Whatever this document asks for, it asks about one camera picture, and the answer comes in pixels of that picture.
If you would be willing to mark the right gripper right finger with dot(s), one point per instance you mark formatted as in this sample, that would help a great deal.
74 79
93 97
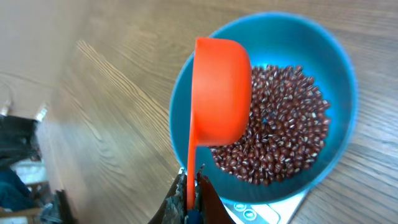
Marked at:
208 203

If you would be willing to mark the blue bowl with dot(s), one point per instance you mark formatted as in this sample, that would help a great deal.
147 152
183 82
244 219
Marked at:
276 38

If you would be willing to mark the red measuring scoop blue handle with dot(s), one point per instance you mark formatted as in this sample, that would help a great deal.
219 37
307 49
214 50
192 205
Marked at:
221 98

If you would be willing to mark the white digital kitchen scale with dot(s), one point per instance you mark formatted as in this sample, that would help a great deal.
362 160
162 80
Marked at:
274 213

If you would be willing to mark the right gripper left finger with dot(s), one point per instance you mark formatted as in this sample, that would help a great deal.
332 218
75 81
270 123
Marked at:
173 208

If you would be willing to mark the red beans in bowl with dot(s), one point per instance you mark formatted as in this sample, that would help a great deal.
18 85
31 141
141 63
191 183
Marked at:
286 130

